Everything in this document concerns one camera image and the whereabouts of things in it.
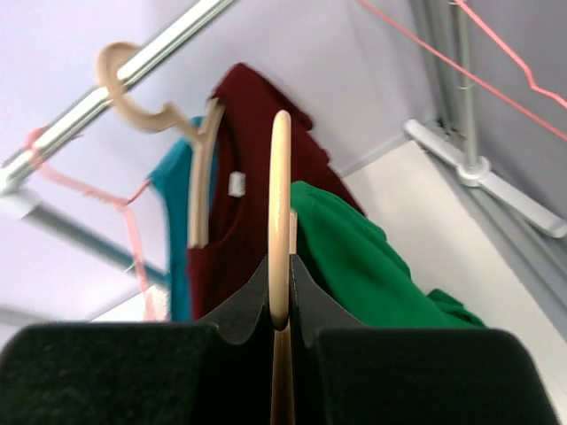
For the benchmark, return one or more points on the teal t shirt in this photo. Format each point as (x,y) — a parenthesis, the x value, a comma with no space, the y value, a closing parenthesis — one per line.
(170,178)

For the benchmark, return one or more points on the maroon t shirt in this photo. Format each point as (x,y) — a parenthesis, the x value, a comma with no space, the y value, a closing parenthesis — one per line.
(238,218)

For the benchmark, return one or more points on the green t shirt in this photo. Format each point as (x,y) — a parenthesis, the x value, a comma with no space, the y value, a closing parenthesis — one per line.
(351,259)

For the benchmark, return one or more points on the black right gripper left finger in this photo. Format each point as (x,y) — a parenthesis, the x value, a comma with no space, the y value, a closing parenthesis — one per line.
(217,370)

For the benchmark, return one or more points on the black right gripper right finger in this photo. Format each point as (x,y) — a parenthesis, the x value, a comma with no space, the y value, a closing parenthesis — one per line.
(345,372)

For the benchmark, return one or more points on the beige hanger with green shirt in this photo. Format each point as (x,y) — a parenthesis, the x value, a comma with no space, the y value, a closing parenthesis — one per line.
(280,233)

